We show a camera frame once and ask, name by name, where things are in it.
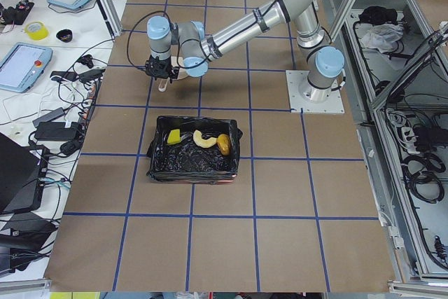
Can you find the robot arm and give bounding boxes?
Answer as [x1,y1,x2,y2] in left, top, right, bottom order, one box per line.
[144,0,344,103]

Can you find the black power brick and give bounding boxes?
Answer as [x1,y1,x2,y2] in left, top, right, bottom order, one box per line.
[34,121,82,141]

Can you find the yellow green sponge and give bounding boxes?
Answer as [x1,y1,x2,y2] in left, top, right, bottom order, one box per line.
[167,129,181,146]

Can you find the toy croissant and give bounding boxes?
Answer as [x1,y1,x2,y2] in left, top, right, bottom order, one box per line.
[192,130,217,148]

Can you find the coiled black cables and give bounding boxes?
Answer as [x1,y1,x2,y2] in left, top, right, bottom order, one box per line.
[400,151,447,205]

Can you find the toy potato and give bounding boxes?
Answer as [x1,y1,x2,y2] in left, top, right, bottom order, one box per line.
[216,134,231,156]

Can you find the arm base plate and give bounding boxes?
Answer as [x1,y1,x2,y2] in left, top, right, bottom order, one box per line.
[286,70,344,115]

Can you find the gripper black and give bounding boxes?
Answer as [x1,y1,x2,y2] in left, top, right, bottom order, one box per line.
[144,55,174,79]

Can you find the beige plastic dustpan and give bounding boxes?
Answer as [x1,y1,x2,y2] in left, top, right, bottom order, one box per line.
[157,56,189,92]

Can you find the black laptop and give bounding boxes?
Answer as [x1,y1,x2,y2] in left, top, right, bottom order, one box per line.
[1,134,49,215]

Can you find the bin with black bag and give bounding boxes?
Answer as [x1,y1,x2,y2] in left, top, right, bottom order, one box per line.
[147,116,242,184]

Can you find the white power strip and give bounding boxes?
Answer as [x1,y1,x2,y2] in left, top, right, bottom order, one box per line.
[386,109,420,155]

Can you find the yellow tape roll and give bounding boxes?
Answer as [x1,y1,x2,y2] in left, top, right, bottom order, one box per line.
[24,21,49,41]

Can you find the blue teach pendant near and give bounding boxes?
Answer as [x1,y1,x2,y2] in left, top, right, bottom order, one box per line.
[1,42,53,93]

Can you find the crumpled white cloth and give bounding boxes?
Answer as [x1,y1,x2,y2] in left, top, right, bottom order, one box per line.
[360,24,404,53]

